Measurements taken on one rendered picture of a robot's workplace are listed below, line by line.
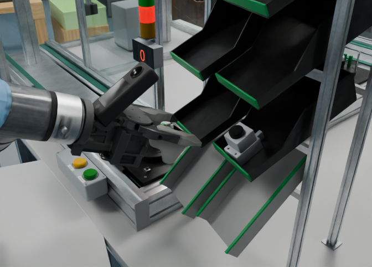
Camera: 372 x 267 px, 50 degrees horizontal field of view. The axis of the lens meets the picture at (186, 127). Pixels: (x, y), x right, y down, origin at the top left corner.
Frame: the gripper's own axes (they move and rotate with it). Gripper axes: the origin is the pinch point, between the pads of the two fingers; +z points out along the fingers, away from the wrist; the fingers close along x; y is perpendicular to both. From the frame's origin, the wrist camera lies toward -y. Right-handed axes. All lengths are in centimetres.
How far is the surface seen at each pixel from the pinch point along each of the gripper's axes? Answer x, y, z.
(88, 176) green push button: -38, 35, 4
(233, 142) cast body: 1.1, 0.9, 11.4
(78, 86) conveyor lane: -110, 33, 21
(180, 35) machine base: -165, 5, 96
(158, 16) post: -63, -11, 21
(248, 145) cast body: 2.1, 0.7, 14.7
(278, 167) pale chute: 0.3, 5.5, 28.4
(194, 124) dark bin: -15.6, 5.2, 14.1
